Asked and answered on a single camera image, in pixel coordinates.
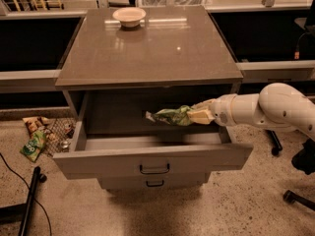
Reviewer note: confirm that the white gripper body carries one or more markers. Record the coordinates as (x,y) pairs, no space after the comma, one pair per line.
(220,110)

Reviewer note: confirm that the wire mesh basket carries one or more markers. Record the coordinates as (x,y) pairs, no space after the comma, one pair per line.
(58,130)

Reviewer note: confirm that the black drawer handle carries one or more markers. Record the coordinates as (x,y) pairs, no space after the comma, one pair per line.
(155,184)
(154,171)

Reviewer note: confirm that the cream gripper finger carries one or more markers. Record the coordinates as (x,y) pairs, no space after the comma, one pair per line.
(201,116)
(204,104)

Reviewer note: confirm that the soda can in basket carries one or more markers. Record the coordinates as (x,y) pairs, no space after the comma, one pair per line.
(64,144)

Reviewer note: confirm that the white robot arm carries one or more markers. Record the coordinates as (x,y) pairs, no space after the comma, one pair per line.
(277,107)

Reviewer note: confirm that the white bowl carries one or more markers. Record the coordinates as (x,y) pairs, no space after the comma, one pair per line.
(129,17)

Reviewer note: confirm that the black lower drawer handle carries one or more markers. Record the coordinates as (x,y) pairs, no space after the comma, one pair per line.
(155,184)

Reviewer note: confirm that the brown snack bag on floor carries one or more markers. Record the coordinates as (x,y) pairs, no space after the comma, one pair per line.
(36,123)

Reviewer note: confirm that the open grey top drawer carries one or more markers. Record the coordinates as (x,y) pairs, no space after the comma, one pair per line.
(113,137)

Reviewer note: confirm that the black top drawer handle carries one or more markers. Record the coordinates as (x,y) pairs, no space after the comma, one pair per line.
(154,171)

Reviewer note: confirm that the green jalapeno chip bag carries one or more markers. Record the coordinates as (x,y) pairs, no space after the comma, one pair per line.
(174,117)

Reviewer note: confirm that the grey drawer cabinet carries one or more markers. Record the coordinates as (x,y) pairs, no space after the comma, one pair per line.
(174,57)

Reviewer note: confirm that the green snack bag on floor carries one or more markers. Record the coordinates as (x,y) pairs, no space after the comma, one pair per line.
(34,146)

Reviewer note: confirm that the grey lower drawer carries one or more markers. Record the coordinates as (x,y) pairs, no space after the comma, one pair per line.
(179,180)

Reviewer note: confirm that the black chair base leg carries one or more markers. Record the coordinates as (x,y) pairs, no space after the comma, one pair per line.
(290,197)

